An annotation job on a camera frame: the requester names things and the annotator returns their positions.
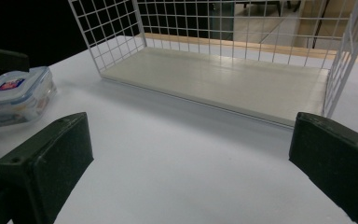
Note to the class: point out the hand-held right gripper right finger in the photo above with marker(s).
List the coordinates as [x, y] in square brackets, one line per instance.
[335, 155]

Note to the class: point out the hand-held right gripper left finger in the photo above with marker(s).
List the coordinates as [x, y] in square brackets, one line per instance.
[48, 161]

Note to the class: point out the clear plastic container blue lid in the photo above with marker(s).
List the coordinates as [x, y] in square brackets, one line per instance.
[21, 93]

